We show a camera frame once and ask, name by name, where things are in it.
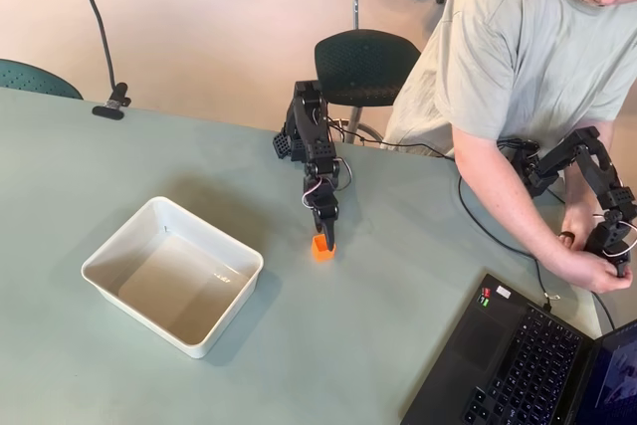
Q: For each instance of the small orange cube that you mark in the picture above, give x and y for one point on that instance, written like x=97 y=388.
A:
x=321 y=254

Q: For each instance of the black leader arm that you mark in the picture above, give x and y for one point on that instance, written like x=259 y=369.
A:
x=604 y=181

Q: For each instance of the person's left forearm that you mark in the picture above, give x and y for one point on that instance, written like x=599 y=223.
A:
x=574 y=191

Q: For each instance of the person's right forearm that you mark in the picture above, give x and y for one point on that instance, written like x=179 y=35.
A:
x=507 y=196

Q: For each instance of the black follower robot arm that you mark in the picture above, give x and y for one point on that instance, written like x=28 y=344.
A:
x=311 y=121

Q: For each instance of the white plastic bin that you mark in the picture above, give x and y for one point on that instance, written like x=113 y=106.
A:
x=149 y=295

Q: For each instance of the person's left hand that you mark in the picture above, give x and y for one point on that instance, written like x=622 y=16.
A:
x=576 y=223

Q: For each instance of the person's right hand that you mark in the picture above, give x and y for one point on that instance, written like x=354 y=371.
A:
x=594 y=276

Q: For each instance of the dark green perforated stool chair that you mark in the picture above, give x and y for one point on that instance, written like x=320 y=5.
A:
x=363 y=66

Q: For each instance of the black laptop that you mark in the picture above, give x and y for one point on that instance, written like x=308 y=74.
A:
x=497 y=345

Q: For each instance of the black gooseneck clamp holder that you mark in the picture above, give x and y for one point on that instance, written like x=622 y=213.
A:
x=118 y=92

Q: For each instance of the person in grey t-shirt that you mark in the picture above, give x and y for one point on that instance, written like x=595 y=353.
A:
x=522 y=47

